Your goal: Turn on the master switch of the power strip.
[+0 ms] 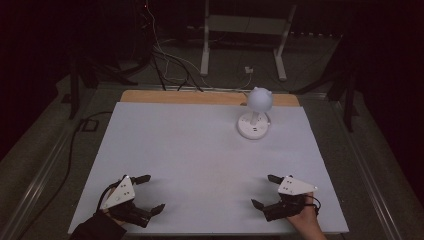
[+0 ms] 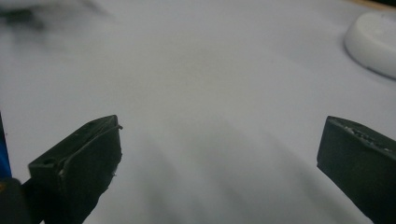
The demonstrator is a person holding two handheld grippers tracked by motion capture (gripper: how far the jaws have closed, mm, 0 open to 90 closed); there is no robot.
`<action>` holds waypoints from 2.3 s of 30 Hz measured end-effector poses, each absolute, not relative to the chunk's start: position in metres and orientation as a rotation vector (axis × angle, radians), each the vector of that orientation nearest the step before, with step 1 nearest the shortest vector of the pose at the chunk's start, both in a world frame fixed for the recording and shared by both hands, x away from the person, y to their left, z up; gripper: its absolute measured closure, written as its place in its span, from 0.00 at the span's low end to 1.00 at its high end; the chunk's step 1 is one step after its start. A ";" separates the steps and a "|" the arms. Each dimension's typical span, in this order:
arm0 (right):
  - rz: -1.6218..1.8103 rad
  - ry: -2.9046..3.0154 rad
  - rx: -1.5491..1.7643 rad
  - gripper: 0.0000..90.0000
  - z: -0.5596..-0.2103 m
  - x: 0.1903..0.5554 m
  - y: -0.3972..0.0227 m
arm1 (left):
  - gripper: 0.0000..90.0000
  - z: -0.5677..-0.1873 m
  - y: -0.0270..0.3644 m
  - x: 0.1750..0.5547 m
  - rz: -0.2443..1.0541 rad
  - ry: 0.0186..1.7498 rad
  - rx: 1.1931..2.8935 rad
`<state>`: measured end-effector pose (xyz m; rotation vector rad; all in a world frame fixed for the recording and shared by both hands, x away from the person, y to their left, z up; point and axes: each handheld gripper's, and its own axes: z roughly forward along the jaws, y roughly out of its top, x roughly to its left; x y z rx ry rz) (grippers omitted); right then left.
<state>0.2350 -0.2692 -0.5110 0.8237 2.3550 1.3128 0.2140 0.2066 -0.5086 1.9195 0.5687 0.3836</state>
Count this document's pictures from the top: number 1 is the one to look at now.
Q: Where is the grey metal stand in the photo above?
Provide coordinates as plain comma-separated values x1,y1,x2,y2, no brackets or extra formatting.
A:
199,0,298,82

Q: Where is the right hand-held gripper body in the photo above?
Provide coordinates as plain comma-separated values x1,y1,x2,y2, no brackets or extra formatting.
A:
262,175,319,222

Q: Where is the black tripod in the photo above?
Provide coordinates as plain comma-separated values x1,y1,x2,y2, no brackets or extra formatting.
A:
289,64,361,133

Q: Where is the white round-shade desk lamp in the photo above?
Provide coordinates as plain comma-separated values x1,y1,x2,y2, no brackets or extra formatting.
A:
236,86,274,141

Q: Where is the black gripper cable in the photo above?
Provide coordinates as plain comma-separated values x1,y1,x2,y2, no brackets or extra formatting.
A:
95,181,121,214
304,194,322,216

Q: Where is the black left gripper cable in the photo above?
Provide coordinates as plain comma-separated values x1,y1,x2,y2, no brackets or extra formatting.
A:
95,181,121,214

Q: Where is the thin white cable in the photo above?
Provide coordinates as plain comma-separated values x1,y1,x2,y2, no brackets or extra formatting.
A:
144,0,209,88

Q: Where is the aluminium floor rail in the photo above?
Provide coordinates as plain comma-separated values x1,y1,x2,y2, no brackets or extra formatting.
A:
0,129,73,240
331,99,406,240

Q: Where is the black square floor frame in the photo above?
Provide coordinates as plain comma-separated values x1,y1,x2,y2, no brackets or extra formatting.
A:
79,118,100,133

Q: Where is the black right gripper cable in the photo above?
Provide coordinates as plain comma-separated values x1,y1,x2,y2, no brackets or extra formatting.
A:
304,194,322,216

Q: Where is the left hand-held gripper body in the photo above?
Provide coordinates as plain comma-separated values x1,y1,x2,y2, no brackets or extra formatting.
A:
100,175,153,229

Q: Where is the bundle of black cables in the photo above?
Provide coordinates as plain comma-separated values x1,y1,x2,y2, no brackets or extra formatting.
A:
148,44,204,93

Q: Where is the long black floor cable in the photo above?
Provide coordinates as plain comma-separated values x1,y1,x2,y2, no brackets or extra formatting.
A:
14,110,114,240

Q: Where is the white table mat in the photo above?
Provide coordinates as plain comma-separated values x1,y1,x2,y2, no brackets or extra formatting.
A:
67,101,350,236

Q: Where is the person's right hand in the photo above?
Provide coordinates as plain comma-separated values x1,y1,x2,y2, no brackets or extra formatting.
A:
286,191,324,234

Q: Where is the person's left hand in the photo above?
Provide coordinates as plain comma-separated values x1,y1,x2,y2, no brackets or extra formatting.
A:
101,187,127,228

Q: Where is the white lamp cable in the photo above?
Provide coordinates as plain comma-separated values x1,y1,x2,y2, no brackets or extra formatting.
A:
233,71,254,107

